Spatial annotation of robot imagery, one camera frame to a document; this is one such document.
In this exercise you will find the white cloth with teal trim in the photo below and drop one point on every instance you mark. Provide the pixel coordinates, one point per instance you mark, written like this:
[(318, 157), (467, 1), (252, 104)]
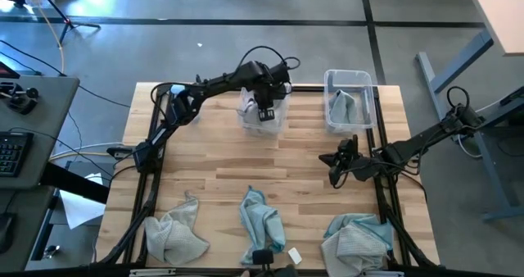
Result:
[(262, 223)]

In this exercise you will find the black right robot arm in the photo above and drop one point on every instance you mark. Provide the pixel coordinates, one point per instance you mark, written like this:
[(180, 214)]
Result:
[(413, 146)]

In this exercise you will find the black computer mouse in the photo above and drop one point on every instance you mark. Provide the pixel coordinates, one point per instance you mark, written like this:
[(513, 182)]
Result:
[(6, 232)]

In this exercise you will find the black aluminium table frame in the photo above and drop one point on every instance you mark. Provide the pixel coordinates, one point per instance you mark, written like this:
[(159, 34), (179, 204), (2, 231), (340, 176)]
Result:
[(204, 272)]

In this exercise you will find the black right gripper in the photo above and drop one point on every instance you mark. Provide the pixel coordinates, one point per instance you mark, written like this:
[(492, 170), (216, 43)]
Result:
[(364, 168)]

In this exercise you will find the grey side desk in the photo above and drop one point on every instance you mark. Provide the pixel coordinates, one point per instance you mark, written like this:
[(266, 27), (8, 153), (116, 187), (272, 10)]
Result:
[(49, 117)]

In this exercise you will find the blue-grey desk frame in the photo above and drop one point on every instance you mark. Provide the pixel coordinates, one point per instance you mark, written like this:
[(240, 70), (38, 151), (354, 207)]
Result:
[(462, 60)]

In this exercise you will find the black keyboard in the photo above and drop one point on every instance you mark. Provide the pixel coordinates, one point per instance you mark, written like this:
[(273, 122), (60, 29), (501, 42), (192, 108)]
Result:
[(14, 154)]

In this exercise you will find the silver metal bracket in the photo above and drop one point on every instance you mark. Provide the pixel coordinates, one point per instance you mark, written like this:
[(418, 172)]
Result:
[(151, 272), (380, 273)]

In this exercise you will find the grey cloth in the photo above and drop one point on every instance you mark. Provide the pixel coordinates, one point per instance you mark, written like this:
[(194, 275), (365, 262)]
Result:
[(343, 109)]

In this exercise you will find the black desk beam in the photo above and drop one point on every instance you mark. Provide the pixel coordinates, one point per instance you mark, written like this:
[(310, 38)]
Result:
[(73, 183)]

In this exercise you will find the light wooden desk top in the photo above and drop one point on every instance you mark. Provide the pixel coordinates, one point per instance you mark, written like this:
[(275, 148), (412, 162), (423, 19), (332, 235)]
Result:
[(499, 14)]

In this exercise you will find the black tripod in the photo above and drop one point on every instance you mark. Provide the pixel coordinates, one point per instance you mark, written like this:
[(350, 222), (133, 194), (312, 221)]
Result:
[(67, 22)]

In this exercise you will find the white paper sheet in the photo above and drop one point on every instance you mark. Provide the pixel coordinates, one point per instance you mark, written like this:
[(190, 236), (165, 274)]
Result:
[(79, 209)]

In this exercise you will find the small white card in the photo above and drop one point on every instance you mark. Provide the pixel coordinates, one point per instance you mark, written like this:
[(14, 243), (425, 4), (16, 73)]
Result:
[(294, 255)]

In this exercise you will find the grey microfiber towel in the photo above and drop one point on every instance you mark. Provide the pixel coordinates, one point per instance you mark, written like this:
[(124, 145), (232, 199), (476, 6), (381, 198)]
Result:
[(247, 107), (352, 248), (176, 236)]

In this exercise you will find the black table-level camera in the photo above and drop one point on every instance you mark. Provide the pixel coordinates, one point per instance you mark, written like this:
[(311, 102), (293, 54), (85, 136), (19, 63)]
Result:
[(263, 256)]

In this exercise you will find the clear plastic bin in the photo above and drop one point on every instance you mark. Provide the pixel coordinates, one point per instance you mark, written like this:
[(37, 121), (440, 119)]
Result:
[(348, 78), (282, 121)]

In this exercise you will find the black joystick device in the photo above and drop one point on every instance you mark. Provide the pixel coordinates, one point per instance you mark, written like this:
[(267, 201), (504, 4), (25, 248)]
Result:
[(20, 98)]

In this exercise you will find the blue microfiber towel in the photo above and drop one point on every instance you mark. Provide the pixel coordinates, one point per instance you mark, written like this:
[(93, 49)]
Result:
[(385, 232)]

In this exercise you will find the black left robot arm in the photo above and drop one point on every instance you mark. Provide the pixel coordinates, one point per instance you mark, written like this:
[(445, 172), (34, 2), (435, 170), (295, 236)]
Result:
[(221, 82)]

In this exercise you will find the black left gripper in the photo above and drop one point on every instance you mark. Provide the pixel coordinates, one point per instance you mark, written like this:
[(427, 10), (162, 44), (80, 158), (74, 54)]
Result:
[(268, 92)]

